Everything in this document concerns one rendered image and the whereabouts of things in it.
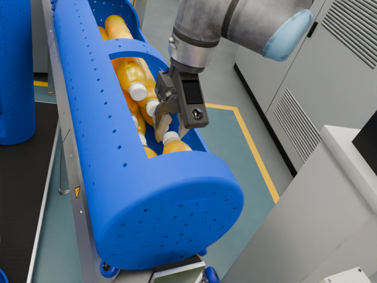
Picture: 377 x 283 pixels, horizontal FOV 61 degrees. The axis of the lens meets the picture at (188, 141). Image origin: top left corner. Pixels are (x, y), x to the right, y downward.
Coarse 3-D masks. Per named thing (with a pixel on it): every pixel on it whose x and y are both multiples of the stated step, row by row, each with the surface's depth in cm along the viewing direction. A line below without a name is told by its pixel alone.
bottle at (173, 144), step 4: (168, 140) 72; (172, 140) 70; (176, 140) 70; (180, 140) 70; (164, 144) 72; (168, 144) 69; (172, 144) 69; (176, 144) 68; (180, 144) 68; (184, 144) 69; (164, 148) 70; (168, 148) 68; (172, 148) 68; (176, 148) 67; (180, 148) 67; (184, 148) 67; (188, 148) 68; (164, 152) 69; (168, 152) 67
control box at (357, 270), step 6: (348, 270) 62; (354, 270) 62; (360, 270) 62; (330, 276) 60; (336, 276) 60; (342, 276) 60; (348, 276) 61; (354, 276) 61; (360, 276) 61; (366, 276) 62; (324, 282) 59; (330, 282) 59; (336, 282) 59; (342, 282) 59; (348, 282) 60; (354, 282) 60; (360, 282) 60; (366, 282) 61
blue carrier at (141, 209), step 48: (96, 0) 109; (96, 48) 77; (144, 48) 79; (96, 96) 66; (96, 144) 59; (192, 144) 81; (96, 192) 55; (144, 192) 48; (192, 192) 52; (240, 192) 58; (96, 240) 53; (144, 240) 57; (192, 240) 64
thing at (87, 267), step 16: (48, 16) 155; (48, 32) 148; (64, 96) 110; (64, 112) 106; (64, 128) 104; (64, 144) 100; (80, 192) 83; (80, 208) 81; (80, 224) 79; (80, 240) 77; (80, 256) 76; (192, 256) 74; (128, 272) 67; (144, 272) 68
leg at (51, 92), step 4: (48, 48) 224; (48, 52) 226; (48, 56) 228; (48, 60) 230; (48, 64) 232; (48, 68) 234; (48, 72) 236; (52, 72) 238; (48, 76) 239; (52, 76) 240; (48, 80) 241; (52, 80) 242; (48, 84) 243; (52, 84) 244; (48, 88) 245; (52, 88) 246; (48, 92) 250; (52, 92) 251
